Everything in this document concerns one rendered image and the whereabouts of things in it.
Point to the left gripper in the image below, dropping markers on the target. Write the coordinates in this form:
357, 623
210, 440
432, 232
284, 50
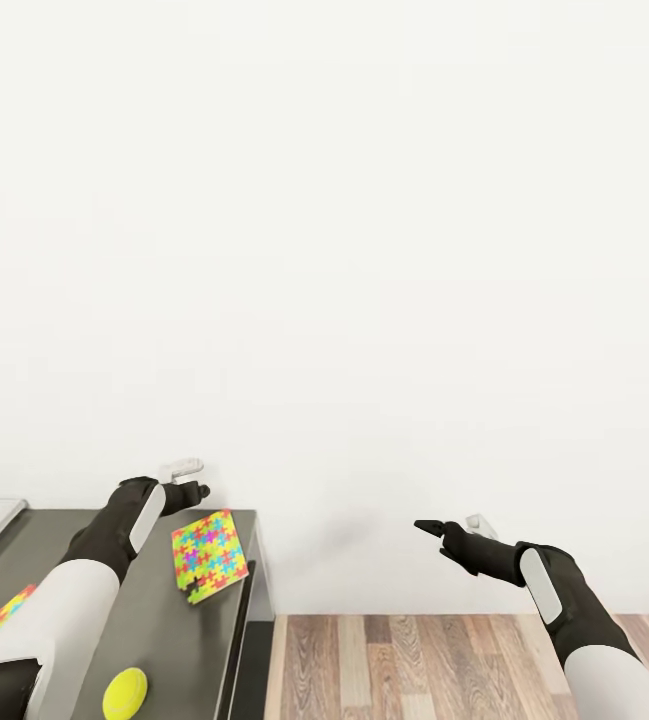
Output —
186, 496

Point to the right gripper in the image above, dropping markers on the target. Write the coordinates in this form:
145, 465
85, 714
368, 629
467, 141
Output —
471, 551

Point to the desk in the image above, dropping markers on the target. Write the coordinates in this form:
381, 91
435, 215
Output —
208, 660

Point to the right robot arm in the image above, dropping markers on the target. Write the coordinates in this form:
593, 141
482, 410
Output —
606, 678

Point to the tennis ball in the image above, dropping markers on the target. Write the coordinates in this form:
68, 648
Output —
125, 694

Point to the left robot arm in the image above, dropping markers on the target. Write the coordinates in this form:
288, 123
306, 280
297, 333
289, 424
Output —
47, 645

